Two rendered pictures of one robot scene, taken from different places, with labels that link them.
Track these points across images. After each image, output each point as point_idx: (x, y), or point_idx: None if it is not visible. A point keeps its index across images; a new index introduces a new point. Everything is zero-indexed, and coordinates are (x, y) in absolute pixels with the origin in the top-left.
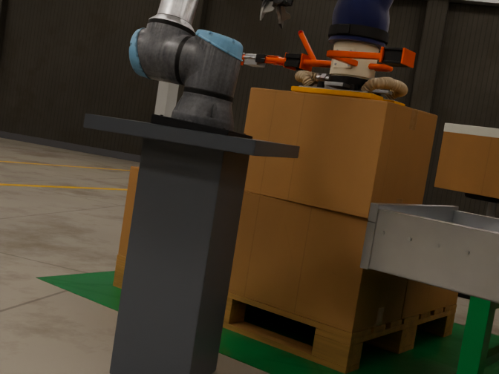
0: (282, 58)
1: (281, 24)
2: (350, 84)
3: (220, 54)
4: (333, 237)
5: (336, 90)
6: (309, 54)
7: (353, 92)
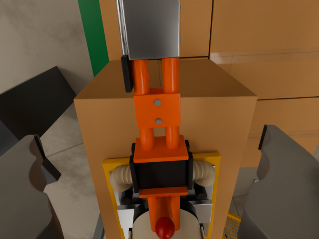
0: (141, 140)
1: (258, 145)
2: (128, 231)
3: None
4: None
5: (115, 215)
6: (157, 202)
7: (119, 229)
